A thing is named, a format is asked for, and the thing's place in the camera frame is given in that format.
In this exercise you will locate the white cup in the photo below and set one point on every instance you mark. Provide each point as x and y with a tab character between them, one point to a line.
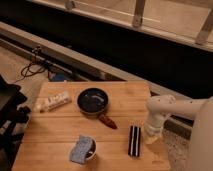
92	151

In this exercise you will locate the blue sponge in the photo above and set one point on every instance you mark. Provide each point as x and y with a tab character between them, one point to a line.
81	149

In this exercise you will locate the dark frying pan wooden handle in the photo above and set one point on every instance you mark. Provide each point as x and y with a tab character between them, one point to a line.
94	102

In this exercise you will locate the blue object on floor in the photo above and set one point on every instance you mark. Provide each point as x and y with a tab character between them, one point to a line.
57	77

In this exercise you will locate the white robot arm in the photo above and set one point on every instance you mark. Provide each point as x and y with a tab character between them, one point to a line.
160	108

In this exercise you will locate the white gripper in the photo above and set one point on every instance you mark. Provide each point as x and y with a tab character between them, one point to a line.
153	126

